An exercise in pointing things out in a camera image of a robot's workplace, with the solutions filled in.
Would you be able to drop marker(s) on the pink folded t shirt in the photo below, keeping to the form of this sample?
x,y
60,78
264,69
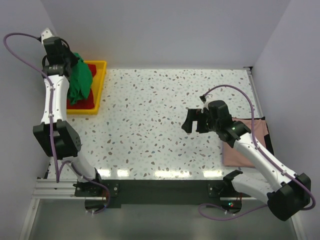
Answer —
x,y
233,158

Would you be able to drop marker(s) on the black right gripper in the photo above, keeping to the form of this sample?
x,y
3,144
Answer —
x,y
194,115

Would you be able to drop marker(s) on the red t shirt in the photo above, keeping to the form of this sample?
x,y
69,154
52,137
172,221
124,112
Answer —
x,y
84,104

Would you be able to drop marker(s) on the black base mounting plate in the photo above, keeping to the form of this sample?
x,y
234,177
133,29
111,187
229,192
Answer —
x,y
116,193

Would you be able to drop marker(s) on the green t shirt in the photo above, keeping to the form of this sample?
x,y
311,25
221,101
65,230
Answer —
x,y
80,81

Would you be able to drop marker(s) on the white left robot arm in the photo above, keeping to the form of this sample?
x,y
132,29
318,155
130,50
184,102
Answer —
x,y
55,135

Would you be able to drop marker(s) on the yellow plastic bin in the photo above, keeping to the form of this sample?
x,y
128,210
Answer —
x,y
96,87

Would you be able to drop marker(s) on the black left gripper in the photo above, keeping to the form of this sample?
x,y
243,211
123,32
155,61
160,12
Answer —
x,y
74,58

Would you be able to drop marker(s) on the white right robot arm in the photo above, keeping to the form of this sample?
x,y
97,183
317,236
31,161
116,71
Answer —
x,y
284,191

